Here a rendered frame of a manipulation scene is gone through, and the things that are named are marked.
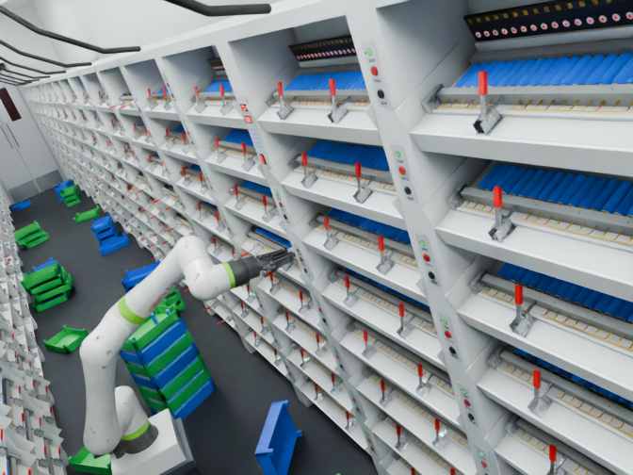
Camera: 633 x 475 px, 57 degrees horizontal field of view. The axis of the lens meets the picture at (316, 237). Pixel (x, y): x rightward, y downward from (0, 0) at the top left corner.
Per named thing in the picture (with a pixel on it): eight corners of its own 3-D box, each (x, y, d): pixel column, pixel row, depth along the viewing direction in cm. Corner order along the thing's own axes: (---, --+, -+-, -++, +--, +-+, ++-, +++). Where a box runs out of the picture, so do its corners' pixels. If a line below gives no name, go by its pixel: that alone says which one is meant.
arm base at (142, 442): (96, 472, 231) (89, 461, 229) (99, 448, 245) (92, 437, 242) (158, 443, 234) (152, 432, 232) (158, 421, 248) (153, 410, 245)
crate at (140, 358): (144, 366, 288) (137, 352, 285) (121, 359, 301) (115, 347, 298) (187, 329, 307) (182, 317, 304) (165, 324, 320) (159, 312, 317)
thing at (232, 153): (275, 188, 184) (247, 157, 177) (211, 169, 236) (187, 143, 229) (317, 144, 188) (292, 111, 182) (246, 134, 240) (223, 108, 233)
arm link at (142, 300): (157, 317, 211) (132, 318, 202) (146, 290, 216) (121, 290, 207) (219, 257, 197) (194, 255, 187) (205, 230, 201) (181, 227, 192)
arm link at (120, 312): (117, 352, 212) (89, 331, 210) (132, 332, 223) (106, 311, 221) (145, 324, 205) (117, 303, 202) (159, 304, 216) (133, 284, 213)
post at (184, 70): (307, 407, 283) (156, 47, 216) (298, 399, 291) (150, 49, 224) (340, 384, 290) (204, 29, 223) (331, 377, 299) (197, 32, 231)
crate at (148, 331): (137, 352, 285) (130, 339, 282) (115, 347, 298) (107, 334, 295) (182, 317, 304) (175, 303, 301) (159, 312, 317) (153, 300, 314)
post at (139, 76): (251, 353, 343) (119, 57, 276) (245, 347, 351) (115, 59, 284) (280, 335, 350) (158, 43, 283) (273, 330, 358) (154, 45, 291)
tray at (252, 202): (296, 243, 192) (269, 215, 185) (230, 212, 243) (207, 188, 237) (336, 199, 196) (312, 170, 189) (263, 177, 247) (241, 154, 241)
